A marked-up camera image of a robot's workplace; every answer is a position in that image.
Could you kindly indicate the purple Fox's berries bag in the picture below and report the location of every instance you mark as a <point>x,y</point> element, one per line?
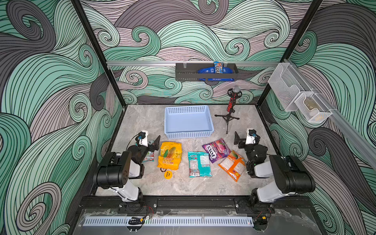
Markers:
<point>217,150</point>

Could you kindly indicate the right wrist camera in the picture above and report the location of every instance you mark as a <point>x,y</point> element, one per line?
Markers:
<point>251,137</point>

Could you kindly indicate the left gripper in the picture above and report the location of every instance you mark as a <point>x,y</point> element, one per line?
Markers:
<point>155,145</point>

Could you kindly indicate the black wall shelf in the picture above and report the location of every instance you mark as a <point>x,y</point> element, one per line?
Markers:
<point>189,72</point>

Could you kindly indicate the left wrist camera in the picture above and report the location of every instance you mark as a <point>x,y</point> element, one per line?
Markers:
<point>142,138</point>

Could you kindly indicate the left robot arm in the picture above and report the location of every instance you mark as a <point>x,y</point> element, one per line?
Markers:
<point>117,169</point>

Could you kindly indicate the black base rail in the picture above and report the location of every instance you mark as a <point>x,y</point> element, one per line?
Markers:
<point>154,204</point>

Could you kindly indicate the aluminium rail back wall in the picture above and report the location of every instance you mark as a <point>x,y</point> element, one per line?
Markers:
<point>163,63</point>

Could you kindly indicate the teal candy bag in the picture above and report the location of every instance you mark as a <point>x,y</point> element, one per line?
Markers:
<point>199,164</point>

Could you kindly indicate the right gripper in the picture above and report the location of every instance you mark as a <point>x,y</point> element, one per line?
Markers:
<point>244,142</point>

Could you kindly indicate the blue packet on shelf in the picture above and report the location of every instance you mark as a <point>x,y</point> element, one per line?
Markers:
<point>217,68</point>

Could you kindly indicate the orange candy bag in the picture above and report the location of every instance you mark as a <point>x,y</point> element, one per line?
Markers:
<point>233,165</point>

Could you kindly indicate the yellow round sticker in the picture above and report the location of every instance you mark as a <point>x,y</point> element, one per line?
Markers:
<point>168,175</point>

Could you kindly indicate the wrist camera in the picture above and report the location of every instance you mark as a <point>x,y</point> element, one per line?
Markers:
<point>251,137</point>
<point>142,138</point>

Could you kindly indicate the green Fox's candy bag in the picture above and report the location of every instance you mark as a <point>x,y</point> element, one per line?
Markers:
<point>150,154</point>

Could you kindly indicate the yellow candy bag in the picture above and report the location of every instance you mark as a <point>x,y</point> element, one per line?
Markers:
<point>170,155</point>

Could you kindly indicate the small clear wall bin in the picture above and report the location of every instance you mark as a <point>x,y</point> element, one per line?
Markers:
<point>312,107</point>

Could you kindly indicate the white slotted cable duct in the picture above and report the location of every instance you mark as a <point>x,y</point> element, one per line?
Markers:
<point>180,221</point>

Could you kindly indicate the clear plastic wall bin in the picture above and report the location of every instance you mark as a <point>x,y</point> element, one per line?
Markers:
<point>285,86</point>

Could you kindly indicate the aluminium rail right wall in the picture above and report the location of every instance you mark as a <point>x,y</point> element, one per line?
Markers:
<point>349,132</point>

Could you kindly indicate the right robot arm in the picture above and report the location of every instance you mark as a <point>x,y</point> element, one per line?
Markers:
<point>290,177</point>

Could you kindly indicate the red black mini tripod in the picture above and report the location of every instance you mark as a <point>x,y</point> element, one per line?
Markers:
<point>234,94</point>

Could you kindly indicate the aluminium rail wall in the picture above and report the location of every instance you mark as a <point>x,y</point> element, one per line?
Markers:
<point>349,132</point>
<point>163,63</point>

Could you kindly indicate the light blue plastic basket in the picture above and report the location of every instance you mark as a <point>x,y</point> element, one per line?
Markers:
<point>183,122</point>

